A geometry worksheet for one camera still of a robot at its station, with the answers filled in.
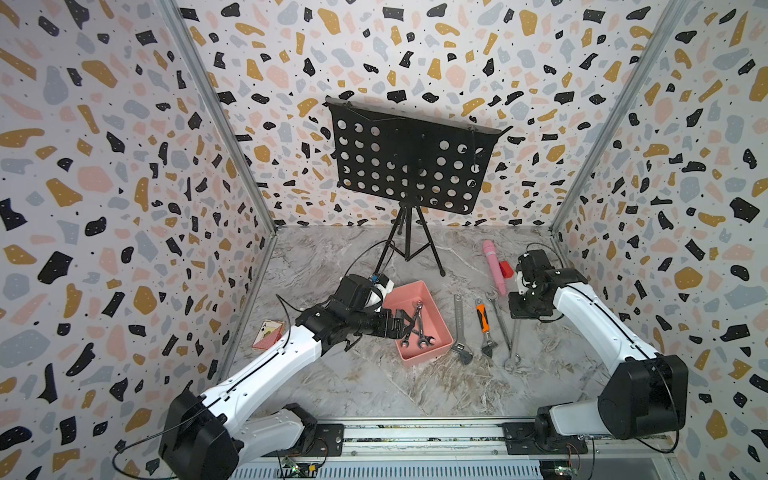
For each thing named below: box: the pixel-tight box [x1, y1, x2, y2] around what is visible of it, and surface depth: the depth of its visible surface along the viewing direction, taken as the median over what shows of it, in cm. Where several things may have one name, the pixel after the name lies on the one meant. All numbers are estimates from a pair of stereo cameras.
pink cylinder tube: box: [483, 240, 507, 297], surface depth 110 cm
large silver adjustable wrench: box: [452, 294, 473, 365], surface depth 94 cm
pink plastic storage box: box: [383, 280, 455, 368], surface depth 95 cm
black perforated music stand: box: [325, 97, 513, 277], surface depth 77 cm
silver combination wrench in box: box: [417, 300, 429, 349], surface depth 97 cm
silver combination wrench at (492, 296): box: [486, 291, 513, 355], surface depth 97 cm
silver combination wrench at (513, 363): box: [504, 318, 521, 373], surface depth 92 cm
